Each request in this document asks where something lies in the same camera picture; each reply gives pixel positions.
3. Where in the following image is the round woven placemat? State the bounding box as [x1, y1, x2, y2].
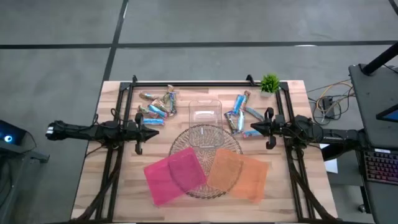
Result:
[168, 124, 244, 200]

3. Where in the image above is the green red yellow granola bar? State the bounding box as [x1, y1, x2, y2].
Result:
[137, 105, 156, 119]

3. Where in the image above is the backlit black keyboard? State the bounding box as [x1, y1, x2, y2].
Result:
[362, 148, 398, 185]

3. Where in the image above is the small green potted plant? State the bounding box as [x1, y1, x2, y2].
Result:
[259, 73, 280, 98]

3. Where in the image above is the black cable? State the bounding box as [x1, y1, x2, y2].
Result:
[312, 89, 356, 126]

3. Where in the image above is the black power adapter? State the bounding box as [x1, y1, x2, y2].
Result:
[322, 95, 336, 119]

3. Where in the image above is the yellow cable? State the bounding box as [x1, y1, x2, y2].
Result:
[307, 80, 354, 119]

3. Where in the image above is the black pole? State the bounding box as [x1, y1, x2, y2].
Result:
[362, 42, 398, 76]

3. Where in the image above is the clear plastic bin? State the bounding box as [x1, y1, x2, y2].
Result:
[188, 98, 225, 149]

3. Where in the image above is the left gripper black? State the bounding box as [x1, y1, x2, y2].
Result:
[126, 113, 160, 155]

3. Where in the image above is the light blue granola bar red end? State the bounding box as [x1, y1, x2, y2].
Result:
[147, 104, 169, 119]
[142, 118, 165, 126]
[241, 129, 262, 139]
[244, 106, 266, 123]

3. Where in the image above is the tablet with blue screen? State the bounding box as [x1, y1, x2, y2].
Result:
[375, 104, 398, 123]

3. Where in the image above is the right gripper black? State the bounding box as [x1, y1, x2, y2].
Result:
[250, 107, 285, 150]

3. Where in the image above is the brown and yellow granola bar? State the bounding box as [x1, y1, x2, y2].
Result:
[241, 90, 252, 109]

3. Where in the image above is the black computer with blue light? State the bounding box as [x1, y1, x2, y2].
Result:
[0, 119, 27, 147]

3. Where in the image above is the orange translucent plastic bin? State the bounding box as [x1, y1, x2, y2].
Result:
[206, 147, 270, 203]

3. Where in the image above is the dark grey desk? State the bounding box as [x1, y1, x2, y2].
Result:
[322, 63, 398, 224]

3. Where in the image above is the pink translucent plastic bin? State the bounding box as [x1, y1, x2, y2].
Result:
[143, 146, 208, 207]

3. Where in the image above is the grey equipment cart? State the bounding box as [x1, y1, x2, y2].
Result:
[0, 130, 50, 224]

